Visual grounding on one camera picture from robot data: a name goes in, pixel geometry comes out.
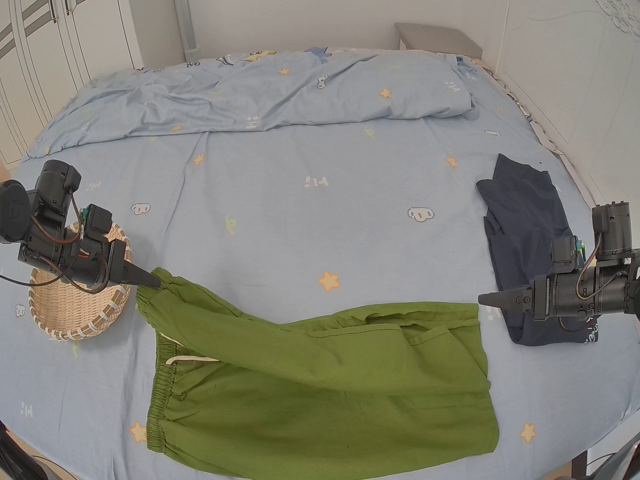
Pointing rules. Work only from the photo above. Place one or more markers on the grey bedside table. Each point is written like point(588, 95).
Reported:
point(435, 38)

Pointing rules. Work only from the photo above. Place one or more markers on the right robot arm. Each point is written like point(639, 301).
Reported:
point(612, 228)

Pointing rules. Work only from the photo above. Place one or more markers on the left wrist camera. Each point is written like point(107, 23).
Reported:
point(97, 220)

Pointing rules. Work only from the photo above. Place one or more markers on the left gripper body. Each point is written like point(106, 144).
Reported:
point(117, 265)

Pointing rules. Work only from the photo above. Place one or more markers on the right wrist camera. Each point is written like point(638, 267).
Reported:
point(565, 250)

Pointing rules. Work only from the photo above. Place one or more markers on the round woven basket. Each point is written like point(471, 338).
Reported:
point(75, 308)

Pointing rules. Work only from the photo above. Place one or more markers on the dark blue T-shirt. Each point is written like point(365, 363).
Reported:
point(520, 218)

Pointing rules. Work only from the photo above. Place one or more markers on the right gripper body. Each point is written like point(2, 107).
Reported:
point(565, 295)

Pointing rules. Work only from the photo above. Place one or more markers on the pale blue quilt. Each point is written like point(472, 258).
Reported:
point(250, 98)

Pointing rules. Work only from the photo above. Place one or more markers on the green shorts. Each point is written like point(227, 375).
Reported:
point(325, 393)

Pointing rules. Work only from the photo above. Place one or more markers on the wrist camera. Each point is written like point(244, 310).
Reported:
point(565, 250)
point(97, 220)

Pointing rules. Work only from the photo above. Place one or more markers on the white wardrobe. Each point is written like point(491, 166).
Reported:
point(60, 58)

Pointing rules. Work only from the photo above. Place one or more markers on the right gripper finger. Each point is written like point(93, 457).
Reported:
point(515, 302)

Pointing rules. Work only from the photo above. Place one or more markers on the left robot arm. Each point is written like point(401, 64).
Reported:
point(55, 193)

